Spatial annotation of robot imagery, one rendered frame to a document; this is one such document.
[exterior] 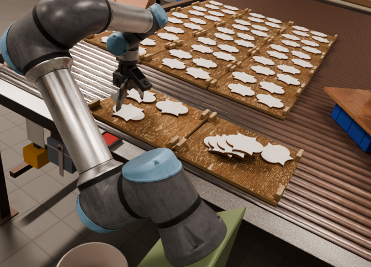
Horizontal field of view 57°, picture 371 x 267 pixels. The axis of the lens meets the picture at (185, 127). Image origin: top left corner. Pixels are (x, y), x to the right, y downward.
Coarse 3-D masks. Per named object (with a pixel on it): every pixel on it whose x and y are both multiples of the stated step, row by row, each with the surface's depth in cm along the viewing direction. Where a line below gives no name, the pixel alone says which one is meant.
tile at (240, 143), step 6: (228, 138) 129; (234, 138) 130; (240, 138) 131; (246, 138) 131; (252, 138) 132; (228, 144) 127; (234, 144) 127; (240, 144) 127; (246, 144) 128; (252, 144) 129; (258, 144) 129; (234, 150) 125; (240, 150) 125; (246, 150) 125; (252, 150) 125; (258, 150) 126
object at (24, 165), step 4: (20, 164) 202; (24, 164) 202; (28, 164) 203; (16, 168) 199; (20, 168) 199; (24, 168) 201; (28, 168) 204; (12, 172) 195; (16, 172) 196; (20, 172) 199; (12, 176) 197; (16, 176) 197
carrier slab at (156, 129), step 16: (160, 96) 159; (96, 112) 139; (112, 112) 141; (144, 112) 145; (160, 112) 148; (192, 112) 152; (128, 128) 134; (144, 128) 135; (160, 128) 137; (176, 128) 139; (192, 128) 141; (160, 144) 128
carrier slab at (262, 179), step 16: (208, 128) 143; (224, 128) 145; (240, 128) 147; (192, 144) 132; (272, 144) 141; (192, 160) 124; (208, 160) 125; (224, 160) 127; (240, 160) 128; (256, 160) 130; (224, 176) 119; (240, 176) 120; (256, 176) 122; (272, 176) 123; (288, 176) 125; (256, 192) 115; (272, 192) 116
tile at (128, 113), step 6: (114, 108) 142; (126, 108) 144; (132, 108) 144; (138, 108) 145; (114, 114) 138; (120, 114) 139; (126, 114) 140; (132, 114) 140; (138, 114) 141; (126, 120) 136; (132, 120) 138; (138, 120) 138
